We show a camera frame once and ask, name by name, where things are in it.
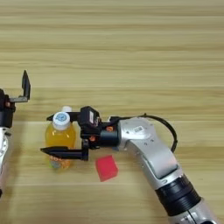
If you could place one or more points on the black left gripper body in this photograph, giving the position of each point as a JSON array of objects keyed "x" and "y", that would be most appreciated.
[{"x": 5, "y": 113}]

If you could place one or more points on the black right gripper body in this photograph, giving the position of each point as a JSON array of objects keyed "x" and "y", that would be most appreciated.
[{"x": 108, "y": 138}]

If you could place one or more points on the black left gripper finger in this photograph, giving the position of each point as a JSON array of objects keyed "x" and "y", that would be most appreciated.
[{"x": 26, "y": 84}]

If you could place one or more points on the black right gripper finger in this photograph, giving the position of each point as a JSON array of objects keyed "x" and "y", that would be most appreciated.
[
  {"x": 67, "y": 153},
  {"x": 75, "y": 116}
]

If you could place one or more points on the orange juice bottle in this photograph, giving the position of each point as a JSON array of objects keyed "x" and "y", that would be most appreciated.
[{"x": 59, "y": 137}]

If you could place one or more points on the red cube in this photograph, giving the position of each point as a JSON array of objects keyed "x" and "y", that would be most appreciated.
[{"x": 106, "y": 168}]

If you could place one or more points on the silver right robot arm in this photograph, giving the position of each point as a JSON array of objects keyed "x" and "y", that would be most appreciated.
[{"x": 154, "y": 154}]

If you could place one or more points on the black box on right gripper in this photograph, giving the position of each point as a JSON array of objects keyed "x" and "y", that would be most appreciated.
[{"x": 89, "y": 116}]

